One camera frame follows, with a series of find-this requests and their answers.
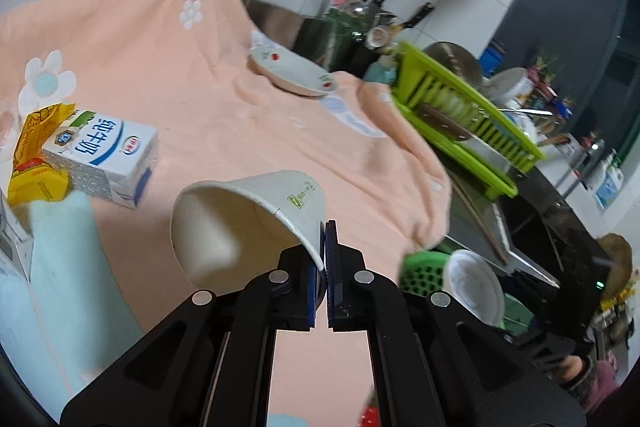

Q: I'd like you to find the white and blue milk carton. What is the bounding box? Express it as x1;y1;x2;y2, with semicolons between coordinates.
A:
41;109;160;210

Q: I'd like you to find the cleaver with wooden handle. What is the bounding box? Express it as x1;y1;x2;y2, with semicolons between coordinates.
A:
415;103;506;148

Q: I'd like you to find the white ceramic plate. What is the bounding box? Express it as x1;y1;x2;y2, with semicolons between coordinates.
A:
248;32;341;98

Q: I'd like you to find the yellow snack wrapper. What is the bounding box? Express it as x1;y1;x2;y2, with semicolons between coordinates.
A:
6;103;76;208

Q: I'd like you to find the green perforated plastic basket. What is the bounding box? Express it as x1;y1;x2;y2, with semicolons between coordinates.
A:
397;249;506;333

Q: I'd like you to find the person's right hand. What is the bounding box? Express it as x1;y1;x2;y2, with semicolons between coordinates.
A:
552;353;588;388

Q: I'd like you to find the steel ladle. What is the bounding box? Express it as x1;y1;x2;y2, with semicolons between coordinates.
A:
365;24;396;50

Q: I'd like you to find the potted plant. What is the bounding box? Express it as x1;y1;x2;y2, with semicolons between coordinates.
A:
532;49;561;78

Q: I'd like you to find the green plastic dish rack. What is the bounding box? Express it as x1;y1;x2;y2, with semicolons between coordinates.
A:
390;42;547;198

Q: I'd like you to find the wooden chopstick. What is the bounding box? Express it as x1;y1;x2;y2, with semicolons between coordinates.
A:
452;179;501;265

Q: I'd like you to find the steel pot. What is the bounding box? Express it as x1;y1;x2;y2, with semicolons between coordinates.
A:
422;41;483;92

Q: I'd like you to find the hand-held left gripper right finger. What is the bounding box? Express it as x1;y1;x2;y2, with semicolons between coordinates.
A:
324;219;588;427

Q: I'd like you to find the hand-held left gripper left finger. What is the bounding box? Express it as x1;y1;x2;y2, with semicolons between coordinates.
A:
60;247;326;427

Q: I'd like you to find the white detergent bottle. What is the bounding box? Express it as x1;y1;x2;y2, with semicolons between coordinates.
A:
592;149;626;210

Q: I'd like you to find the white round plastic lid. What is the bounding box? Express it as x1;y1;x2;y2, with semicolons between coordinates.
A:
442;249;506;325

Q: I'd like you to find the peach flower print towel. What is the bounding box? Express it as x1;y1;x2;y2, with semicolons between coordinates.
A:
0;0;453;427

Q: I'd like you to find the white paper cup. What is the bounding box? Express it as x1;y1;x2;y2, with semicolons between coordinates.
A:
170;170;328;290

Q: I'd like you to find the red plastic stool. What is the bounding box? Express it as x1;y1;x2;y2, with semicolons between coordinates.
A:
357;399;381;427

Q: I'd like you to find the person's right forearm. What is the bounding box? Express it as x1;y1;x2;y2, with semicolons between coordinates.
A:
580;357;628;415

